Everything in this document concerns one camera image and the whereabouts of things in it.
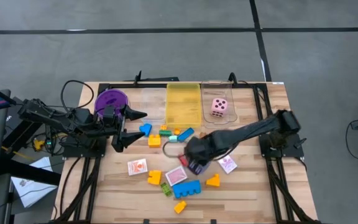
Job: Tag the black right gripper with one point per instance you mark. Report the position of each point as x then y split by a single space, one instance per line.
197 152

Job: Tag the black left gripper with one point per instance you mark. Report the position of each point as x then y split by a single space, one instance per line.
120 127

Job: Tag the purple foam die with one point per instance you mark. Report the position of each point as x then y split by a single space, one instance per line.
201 171

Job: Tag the red toy brick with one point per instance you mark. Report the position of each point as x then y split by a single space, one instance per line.
182 160

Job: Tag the yellow wedge toy block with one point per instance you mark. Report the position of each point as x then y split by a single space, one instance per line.
213 182

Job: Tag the pink backed card pack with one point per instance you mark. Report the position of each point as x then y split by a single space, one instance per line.
176 175

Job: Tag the large blue studded block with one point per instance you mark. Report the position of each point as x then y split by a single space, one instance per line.
186 188

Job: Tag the purple print card pack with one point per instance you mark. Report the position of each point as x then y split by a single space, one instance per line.
228 165

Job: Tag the orange print card pack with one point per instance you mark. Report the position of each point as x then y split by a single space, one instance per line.
137 167

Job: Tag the pink foam die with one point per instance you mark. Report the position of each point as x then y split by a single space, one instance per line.
219 107

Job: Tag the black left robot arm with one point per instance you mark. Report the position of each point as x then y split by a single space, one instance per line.
42 113

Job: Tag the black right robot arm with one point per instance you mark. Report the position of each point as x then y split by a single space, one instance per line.
244 133

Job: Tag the blue heart toy block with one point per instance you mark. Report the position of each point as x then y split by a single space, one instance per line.
145 129

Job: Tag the brown cylinder toy block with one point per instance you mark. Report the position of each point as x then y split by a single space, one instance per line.
202 135

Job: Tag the blue flat long brick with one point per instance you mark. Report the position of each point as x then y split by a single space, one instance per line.
186 134

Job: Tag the small clear plastic bin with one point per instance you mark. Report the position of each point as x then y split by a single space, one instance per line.
152 102

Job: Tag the small orange toy brick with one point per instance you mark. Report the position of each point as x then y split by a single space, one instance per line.
163 127

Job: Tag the dark green long brick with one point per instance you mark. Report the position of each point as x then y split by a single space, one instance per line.
165 133

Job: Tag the mint small toy brick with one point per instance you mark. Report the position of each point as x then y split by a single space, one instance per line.
173 139

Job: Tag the purple plastic bucket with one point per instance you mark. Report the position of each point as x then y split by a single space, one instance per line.
107 98

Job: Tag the orange flower toy piece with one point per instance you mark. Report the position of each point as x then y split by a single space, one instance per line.
177 131

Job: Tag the lime green toy brick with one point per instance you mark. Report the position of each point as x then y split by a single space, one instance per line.
166 189

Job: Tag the yellow translucent plastic bin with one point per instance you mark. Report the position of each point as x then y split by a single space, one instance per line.
183 105

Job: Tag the black table edge clamp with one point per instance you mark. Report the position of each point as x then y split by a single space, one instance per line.
213 221
146 221

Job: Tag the black power strip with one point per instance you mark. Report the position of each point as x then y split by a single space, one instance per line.
48 146

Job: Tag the white paper sheet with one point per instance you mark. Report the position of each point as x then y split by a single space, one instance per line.
42 164
30 193

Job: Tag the black computer case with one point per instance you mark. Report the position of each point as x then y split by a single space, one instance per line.
14 130

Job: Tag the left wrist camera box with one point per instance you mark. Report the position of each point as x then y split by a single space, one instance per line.
110 113

